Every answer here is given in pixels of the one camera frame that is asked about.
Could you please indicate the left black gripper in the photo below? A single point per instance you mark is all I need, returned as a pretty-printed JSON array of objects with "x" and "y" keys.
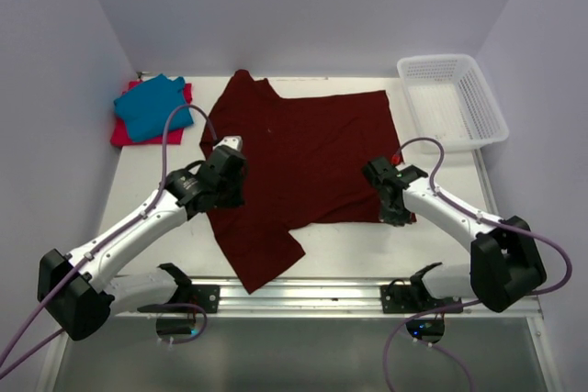
[{"x": 236, "y": 199}]

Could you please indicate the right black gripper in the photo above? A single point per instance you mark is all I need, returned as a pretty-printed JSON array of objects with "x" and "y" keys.
[{"x": 395, "y": 219}]

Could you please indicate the dark red t-shirt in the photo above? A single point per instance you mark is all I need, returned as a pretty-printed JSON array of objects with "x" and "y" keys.
[{"x": 305, "y": 158}]

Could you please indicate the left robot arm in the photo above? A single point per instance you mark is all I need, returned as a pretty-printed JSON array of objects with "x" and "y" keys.
[{"x": 82, "y": 289}]

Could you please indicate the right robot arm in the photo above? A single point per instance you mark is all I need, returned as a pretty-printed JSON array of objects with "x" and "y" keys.
[{"x": 504, "y": 262}]

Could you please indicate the white plastic basket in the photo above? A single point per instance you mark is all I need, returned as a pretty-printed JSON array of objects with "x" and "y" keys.
[{"x": 450, "y": 101}]

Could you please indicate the folded blue t-shirt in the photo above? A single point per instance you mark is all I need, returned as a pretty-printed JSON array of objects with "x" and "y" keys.
[{"x": 151, "y": 107}]

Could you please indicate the folded pink t-shirt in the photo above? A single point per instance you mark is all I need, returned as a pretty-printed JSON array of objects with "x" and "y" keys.
[{"x": 147, "y": 137}]

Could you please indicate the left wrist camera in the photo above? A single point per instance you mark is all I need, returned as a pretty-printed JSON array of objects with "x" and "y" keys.
[{"x": 234, "y": 142}]

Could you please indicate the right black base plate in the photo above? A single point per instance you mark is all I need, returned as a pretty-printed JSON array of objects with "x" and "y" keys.
[{"x": 401, "y": 296}]

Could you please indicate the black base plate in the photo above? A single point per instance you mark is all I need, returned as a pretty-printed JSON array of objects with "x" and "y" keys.
[
  {"x": 401, "y": 296},
  {"x": 206, "y": 296}
]

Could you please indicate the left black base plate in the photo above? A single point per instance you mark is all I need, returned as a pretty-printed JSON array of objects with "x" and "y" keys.
[{"x": 206, "y": 296}]

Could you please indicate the aluminium mounting rail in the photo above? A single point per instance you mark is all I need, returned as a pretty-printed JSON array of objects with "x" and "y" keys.
[{"x": 296, "y": 297}]

